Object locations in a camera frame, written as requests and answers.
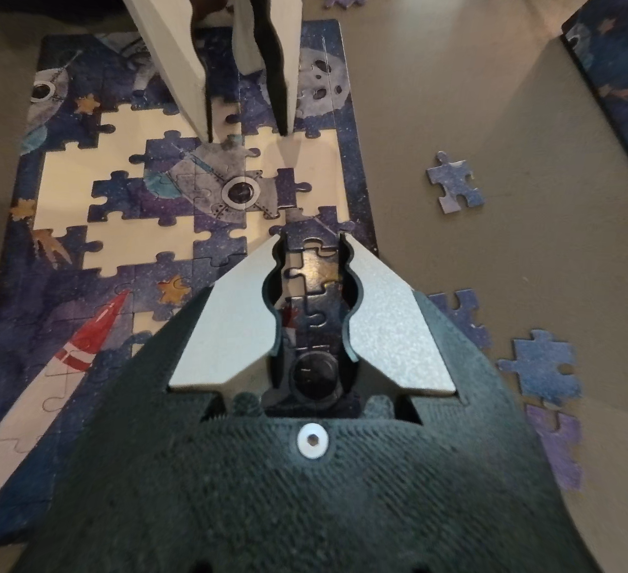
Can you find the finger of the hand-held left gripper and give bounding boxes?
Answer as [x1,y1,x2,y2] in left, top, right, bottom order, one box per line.
[225,0,303,138]
[112,0,214,144]

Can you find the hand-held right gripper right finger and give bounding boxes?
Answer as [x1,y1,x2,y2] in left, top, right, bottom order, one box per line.
[339,233,456,399]

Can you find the blue jigsaw puzzle piece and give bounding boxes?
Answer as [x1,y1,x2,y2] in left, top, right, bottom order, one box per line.
[425,150,486,215]
[428,288,492,349]
[497,329,584,408]

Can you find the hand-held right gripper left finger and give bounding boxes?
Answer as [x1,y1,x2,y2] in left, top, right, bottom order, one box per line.
[168,233,290,394]

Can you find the illustrated puzzle box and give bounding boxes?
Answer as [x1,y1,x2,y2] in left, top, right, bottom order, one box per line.
[561,0,628,157]

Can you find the space jigsaw puzzle board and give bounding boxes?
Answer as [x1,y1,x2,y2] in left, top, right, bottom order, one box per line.
[0,18,381,542]

